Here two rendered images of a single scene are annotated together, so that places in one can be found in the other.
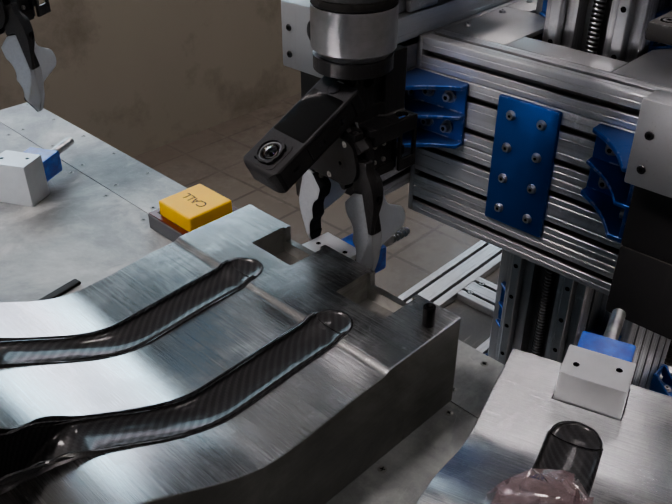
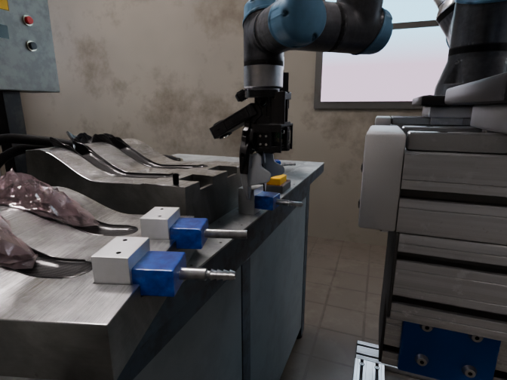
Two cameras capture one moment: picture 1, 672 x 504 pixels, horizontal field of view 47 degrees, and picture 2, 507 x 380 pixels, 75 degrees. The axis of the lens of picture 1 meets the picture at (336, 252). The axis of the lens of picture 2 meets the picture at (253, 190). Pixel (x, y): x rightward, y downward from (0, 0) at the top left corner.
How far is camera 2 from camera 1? 0.78 m
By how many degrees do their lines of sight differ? 64
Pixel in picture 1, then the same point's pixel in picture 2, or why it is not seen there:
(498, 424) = (133, 217)
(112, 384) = (123, 162)
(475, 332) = not seen: outside the picture
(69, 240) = not seen: hidden behind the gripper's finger
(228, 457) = (91, 175)
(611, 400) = (142, 224)
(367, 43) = (247, 79)
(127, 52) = not seen: hidden behind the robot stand
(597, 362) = (165, 212)
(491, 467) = (94, 210)
